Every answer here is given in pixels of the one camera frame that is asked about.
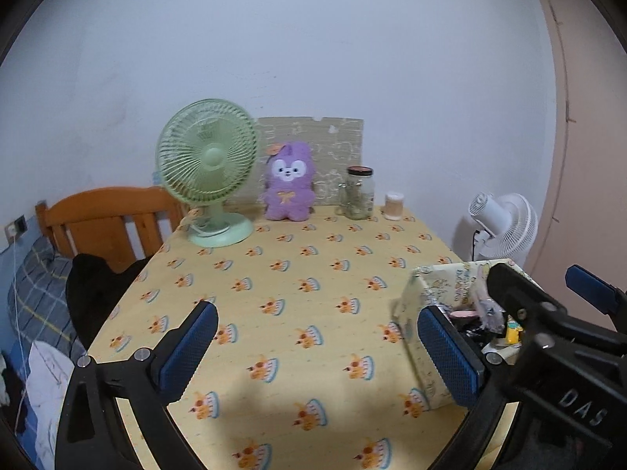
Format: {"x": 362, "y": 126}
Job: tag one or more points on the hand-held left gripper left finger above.
{"x": 188, "y": 352}

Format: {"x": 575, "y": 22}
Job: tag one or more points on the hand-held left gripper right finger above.
{"x": 450, "y": 357}

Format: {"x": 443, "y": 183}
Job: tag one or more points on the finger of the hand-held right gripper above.
{"x": 509, "y": 281}
{"x": 590, "y": 281}

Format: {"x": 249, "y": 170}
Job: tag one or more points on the black bag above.
{"x": 465, "y": 325}

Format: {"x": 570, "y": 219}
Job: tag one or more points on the clear pack of pens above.
{"x": 490, "y": 311}

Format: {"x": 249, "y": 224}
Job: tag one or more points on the yellow cartoon tissue packet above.
{"x": 513, "y": 334}

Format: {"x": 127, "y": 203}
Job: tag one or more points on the yellow printed storage box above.
{"x": 421, "y": 303}

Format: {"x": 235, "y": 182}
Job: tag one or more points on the white standing fan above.
{"x": 509, "y": 225}

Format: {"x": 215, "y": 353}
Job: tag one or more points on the black cloth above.
{"x": 93, "y": 293}

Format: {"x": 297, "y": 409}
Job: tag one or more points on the yellow printed tablecloth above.
{"x": 294, "y": 264}

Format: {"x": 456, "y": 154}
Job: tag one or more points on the cotton swab container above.
{"x": 394, "y": 205}

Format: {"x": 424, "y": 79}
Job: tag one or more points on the white bedding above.
{"x": 44, "y": 382}

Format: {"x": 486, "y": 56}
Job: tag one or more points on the plaid blue bedding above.
{"x": 39, "y": 284}

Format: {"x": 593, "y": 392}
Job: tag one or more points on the glass jar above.
{"x": 360, "y": 196}

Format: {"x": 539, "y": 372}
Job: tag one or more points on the beige door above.
{"x": 588, "y": 107}

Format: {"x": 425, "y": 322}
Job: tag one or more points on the pile of clothes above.
{"x": 4, "y": 377}

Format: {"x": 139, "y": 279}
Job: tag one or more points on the purple plush toy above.
{"x": 289, "y": 191}

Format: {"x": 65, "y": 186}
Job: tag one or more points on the green desk fan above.
{"x": 205, "y": 156}

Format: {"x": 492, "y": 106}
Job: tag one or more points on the patterned cardboard board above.
{"x": 338, "y": 142}

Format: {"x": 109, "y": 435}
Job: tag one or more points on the wall socket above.
{"x": 17, "y": 227}

